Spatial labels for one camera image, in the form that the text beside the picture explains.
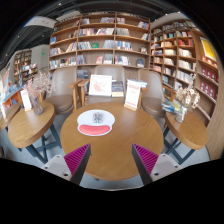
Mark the white red sign wooden base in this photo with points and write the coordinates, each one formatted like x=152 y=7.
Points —
x=132 y=95

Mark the colourful book stack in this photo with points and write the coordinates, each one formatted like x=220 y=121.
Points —
x=170 y=107

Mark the teal book stack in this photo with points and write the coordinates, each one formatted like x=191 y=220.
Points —
x=144 y=84

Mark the glass vase beige dried flowers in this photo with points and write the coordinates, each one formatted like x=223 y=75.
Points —
x=181 y=115

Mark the tall wooden bookshelf unit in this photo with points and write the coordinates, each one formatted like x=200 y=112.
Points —
x=100 y=36

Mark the taupe wooden-armed armchair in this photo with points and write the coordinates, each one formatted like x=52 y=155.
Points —
x=151 y=86
x=63 y=88
x=106 y=70

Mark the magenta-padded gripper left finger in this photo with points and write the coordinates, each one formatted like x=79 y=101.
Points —
x=68 y=166

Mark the white mouse pad red rest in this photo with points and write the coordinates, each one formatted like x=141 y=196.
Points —
x=85 y=119

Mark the white framed picture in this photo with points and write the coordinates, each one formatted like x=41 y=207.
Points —
x=100 y=85

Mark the distant wooden bookshelf unit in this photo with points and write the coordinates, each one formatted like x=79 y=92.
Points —
x=23 y=65

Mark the white hanging ceiling panel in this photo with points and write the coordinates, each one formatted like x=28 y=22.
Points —
x=40 y=21

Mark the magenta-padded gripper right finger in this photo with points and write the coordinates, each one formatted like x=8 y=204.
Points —
x=156 y=166

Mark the small white table sign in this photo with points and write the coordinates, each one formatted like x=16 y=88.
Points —
x=26 y=100

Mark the colourful book display rack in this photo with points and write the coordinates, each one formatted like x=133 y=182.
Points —
x=10 y=95

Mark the glass vase pink dried flowers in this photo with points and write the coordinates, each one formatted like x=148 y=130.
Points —
x=37 y=107

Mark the curved wooden bookshelf unit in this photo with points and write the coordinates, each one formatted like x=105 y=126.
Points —
x=180 y=53

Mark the round wooden side table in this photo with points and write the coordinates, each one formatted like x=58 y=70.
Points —
x=186 y=130
x=9 y=115
x=30 y=126

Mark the dark blue standing book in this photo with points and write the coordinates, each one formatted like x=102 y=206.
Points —
x=117 y=89

